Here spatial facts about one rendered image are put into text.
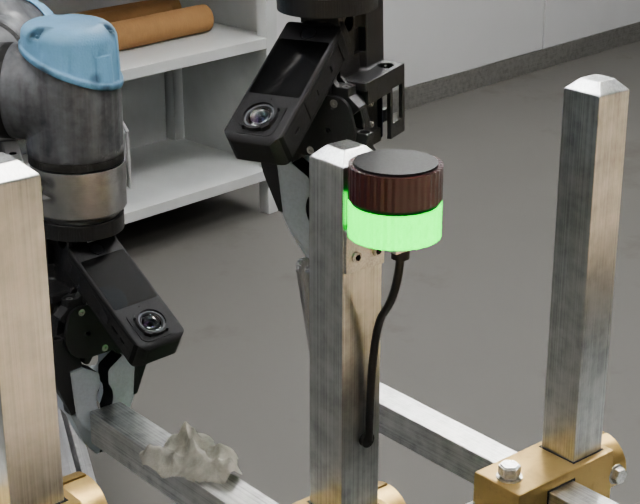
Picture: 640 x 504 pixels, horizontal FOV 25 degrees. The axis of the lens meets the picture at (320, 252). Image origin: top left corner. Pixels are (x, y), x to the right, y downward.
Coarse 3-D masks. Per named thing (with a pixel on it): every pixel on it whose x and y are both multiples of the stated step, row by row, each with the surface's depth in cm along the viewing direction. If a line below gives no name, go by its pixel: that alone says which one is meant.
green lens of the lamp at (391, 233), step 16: (352, 208) 91; (352, 224) 91; (368, 224) 90; (384, 224) 90; (400, 224) 90; (416, 224) 90; (432, 224) 91; (352, 240) 92; (368, 240) 91; (384, 240) 90; (400, 240) 90; (416, 240) 90; (432, 240) 91
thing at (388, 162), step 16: (368, 160) 91; (384, 160) 91; (400, 160) 91; (416, 160) 91; (432, 160) 91; (384, 176) 89; (400, 176) 89; (432, 208) 91; (352, 256) 95; (368, 256) 96; (400, 256) 92; (352, 272) 95; (400, 272) 93; (384, 304) 95; (384, 320) 96; (368, 368) 99; (368, 384) 99; (368, 400) 99; (368, 416) 100; (368, 432) 100
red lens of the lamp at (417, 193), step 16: (352, 160) 92; (352, 176) 90; (368, 176) 89; (416, 176) 89; (432, 176) 89; (352, 192) 91; (368, 192) 89; (384, 192) 89; (400, 192) 89; (416, 192) 89; (432, 192) 90; (368, 208) 90; (384, 208) 89; (400, 208) 89; (416, 208) 89
